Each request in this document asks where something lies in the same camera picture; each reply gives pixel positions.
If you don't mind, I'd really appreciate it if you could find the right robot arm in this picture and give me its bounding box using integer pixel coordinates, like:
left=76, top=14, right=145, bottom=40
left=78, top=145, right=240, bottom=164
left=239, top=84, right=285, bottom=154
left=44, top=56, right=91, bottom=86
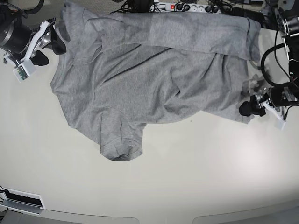
left=0, top=0, right=66, bottom=66

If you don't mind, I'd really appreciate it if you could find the grey t-shirt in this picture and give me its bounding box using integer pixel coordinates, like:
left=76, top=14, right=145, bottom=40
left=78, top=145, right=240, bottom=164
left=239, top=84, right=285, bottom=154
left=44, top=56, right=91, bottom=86
left=50, top=1, right=261, bottom=161

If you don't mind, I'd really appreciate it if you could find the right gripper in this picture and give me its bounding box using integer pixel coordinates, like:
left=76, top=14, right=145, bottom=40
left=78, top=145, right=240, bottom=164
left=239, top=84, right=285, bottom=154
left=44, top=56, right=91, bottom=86
left=25, top=24, right=66, bottom=66

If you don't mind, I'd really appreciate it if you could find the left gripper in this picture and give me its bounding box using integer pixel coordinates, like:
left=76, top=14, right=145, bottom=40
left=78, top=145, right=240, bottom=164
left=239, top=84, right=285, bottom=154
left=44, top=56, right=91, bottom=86
left=239, top=87, right=292, bottom=117

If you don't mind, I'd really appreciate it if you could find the white power strip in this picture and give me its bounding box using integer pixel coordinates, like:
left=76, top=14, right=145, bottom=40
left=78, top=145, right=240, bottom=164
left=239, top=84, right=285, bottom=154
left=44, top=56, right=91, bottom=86
left=149, top=0, right=233, bottom=14

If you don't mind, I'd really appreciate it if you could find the black power adapter brick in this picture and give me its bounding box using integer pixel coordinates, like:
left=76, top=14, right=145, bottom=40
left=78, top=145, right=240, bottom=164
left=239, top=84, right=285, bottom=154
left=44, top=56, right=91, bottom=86
left=231, top=7, right=265, bottom=24

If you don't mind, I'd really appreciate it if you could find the white cable grommet box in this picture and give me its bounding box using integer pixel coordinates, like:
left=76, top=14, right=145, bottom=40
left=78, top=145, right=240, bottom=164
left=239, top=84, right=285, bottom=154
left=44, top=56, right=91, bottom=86
left=0, top=187, right=46, bottom=215

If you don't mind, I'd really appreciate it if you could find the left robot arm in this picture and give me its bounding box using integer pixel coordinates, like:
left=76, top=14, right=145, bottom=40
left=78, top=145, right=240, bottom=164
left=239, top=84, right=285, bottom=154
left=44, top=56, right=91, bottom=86
left=239, top=0, right=299, bottom=121

